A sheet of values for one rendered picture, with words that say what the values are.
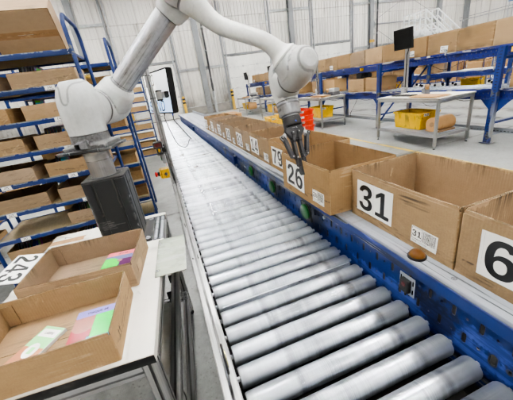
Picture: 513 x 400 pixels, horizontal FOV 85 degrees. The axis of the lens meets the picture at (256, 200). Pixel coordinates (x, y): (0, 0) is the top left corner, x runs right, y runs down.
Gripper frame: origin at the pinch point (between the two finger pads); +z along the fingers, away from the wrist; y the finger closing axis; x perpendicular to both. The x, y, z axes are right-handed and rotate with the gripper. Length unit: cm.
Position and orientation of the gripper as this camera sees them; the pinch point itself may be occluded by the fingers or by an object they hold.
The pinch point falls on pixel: (302, 166)
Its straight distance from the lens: 115.4
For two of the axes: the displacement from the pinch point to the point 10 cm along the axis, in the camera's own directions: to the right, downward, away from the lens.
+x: 2.6, -0.1, -9.7
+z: 2.4, 9.7, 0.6
